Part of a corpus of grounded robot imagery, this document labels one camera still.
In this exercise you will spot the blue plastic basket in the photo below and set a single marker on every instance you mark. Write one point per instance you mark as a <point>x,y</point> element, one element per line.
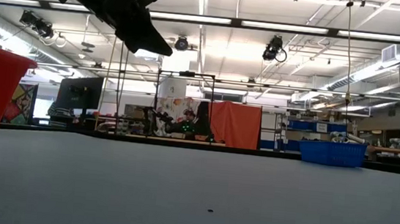
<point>332,154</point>

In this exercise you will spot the round black ceiling lamp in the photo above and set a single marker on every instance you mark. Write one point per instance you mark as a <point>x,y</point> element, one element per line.
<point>181,44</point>

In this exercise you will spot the floral hanging cloth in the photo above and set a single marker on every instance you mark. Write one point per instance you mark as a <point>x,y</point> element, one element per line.
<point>171,105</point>

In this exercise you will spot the black computer monitor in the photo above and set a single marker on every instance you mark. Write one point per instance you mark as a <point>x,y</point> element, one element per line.
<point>78,93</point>

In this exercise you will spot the colourful patterned painting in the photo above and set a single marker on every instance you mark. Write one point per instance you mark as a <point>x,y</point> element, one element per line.
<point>20,104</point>

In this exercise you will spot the orange hanging cloth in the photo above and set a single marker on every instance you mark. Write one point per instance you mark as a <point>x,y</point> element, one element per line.
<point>239,125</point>

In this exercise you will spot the white shelving unit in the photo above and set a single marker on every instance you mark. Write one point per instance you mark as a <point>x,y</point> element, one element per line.
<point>268,131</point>

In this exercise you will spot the blue storage bins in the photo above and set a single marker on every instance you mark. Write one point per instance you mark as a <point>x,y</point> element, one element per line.
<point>301,125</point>

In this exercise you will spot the white ceiling vent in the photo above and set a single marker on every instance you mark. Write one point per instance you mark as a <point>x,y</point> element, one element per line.
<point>389,53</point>

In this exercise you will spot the black metal frame stand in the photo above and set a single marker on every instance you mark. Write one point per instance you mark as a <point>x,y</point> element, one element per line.
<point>187,73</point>

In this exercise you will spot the black ceiling camera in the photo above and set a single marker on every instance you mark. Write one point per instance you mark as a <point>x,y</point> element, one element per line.
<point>273,45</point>
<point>37,24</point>

